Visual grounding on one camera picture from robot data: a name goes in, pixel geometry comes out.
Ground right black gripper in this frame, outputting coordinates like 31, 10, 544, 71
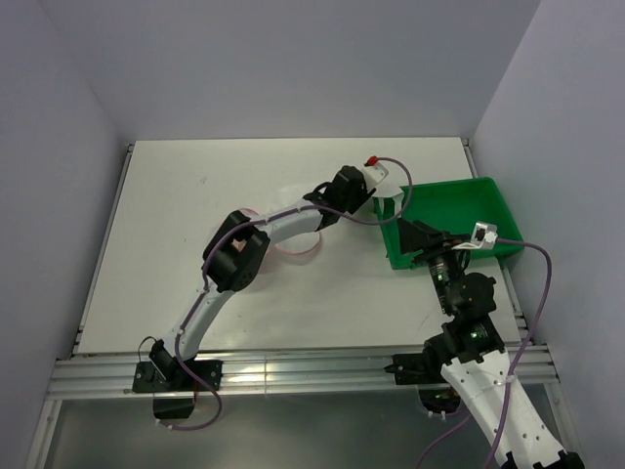
396, 216, 470, 314

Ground white cloth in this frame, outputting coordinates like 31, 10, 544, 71
373, 182, 405, 220

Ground mesh laundry bag pink trim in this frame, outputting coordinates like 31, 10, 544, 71
240, 184, 321, 256

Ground beige bra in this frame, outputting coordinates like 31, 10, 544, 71
231, 238, 247, 252

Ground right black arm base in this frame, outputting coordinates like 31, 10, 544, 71
384, 351, 468, 420

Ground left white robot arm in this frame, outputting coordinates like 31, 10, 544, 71
149, 159, 388, 390

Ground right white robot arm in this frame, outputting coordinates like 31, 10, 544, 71
387, 218, 584, 468

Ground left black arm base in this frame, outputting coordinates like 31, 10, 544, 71
132, 360, 223, 421

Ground green plastic tray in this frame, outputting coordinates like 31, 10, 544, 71
374, 177, 523, 270

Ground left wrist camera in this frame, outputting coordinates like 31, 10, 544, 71
361, 156, 389, 187

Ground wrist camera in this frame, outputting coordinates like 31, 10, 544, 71
361, 156, 389, 187
452, 222, 498, 250

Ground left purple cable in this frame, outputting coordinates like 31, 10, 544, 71
155, 155, 416, 434

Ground purple cable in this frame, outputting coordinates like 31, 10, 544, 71
155, 155, 416, 434
414, 236, 556, 469

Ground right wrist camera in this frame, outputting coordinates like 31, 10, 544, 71
452, 222, 498, 250

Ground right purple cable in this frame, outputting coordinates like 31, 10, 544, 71
414, 236, 556, 469

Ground aluminium frame rail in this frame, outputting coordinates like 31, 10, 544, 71
48, 344, 561, 397

